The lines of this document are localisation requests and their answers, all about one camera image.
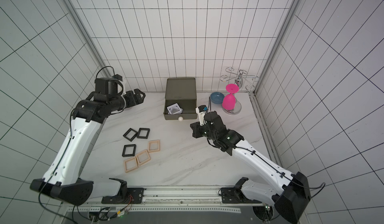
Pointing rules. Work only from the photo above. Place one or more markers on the black brooch box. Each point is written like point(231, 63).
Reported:
point(143, 133)
point(130, 135)
point(129, 150)

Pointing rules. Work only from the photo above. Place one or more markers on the olive three-drawer cabinet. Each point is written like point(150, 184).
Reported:
point(181, 91)

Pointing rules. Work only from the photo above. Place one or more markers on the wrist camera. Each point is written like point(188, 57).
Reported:
point(120, 83)
point(201, 111)

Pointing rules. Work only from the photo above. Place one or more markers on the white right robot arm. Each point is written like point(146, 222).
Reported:
point(288, 193)

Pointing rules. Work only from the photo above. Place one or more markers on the beige brooch box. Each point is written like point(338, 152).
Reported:
point(154, 146)
point(143, 157)
point(130, 164)

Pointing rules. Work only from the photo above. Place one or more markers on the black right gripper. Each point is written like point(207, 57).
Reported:
point(202, 129)

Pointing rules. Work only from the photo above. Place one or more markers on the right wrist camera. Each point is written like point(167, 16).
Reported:
point(201, 111)

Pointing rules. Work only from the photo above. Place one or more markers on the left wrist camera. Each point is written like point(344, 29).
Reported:
point(120, 83)

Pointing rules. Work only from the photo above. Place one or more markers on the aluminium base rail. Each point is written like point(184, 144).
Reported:
point(178, 199)

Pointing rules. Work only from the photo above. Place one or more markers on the pink plastic goblet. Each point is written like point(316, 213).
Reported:
point(229, 100)

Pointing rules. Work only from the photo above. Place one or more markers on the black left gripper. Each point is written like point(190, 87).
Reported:
point(129, 97)

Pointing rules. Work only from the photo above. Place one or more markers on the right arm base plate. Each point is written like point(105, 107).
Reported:
point(234, 196)

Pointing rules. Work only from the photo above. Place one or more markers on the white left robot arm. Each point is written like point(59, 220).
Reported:
point(62, 180)

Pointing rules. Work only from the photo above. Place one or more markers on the blue ceramic bowl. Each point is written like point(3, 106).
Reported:
point(217, 97)

